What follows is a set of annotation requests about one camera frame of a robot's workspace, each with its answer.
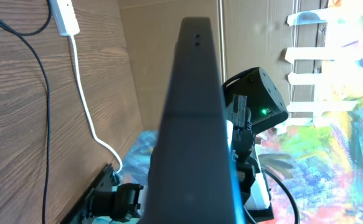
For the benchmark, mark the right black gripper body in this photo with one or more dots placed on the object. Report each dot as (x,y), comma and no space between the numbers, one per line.
(244,155)

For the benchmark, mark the white tape strips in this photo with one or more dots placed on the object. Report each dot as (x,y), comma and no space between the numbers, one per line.
(319,77)

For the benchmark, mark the white power strip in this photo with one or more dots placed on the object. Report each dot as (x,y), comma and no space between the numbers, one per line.
(64,16)

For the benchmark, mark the blue Galaxy smartphone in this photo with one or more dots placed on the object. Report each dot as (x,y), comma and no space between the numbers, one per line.
(192,177)

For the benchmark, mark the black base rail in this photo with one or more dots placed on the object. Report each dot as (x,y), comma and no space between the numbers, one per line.
(106,196)

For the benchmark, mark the colourful patterned floor mat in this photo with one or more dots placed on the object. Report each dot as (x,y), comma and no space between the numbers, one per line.
(322,166)

